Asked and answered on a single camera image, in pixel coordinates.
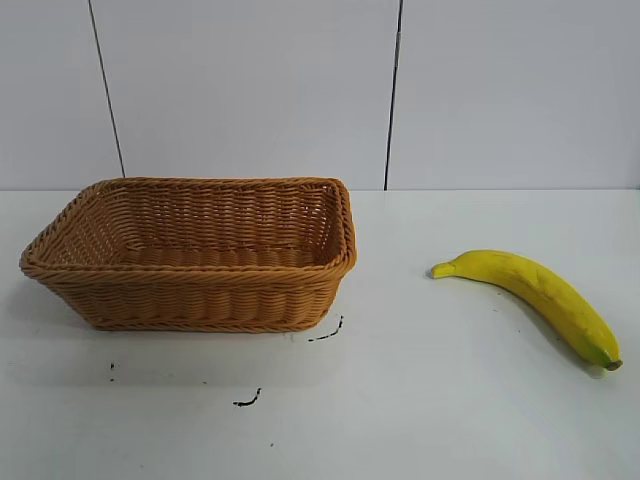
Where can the yellow banana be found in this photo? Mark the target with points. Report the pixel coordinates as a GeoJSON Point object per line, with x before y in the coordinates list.
{"type": "Point", "coordinates": [545, 295]}

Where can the woven tan wicker basket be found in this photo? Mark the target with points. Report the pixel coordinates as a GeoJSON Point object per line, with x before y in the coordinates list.
{"type": "Point", "coordinates": [200, 300]}

